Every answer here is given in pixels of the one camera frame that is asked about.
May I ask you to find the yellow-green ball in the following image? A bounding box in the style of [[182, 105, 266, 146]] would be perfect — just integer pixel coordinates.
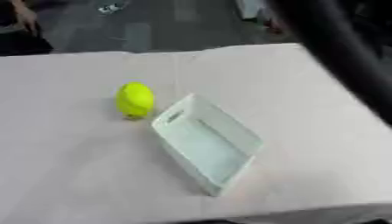
[[115, 80, 157, 120]]

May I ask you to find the person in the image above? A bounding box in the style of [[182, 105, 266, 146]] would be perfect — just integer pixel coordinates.
[[0, 0, 55, 57]]

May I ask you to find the pale white open box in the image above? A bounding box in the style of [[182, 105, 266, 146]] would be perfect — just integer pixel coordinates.
[[150, 92, 267, 198]]

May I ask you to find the small white floor object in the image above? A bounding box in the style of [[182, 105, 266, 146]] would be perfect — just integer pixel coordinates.
[[96, 3, 124, 15]]

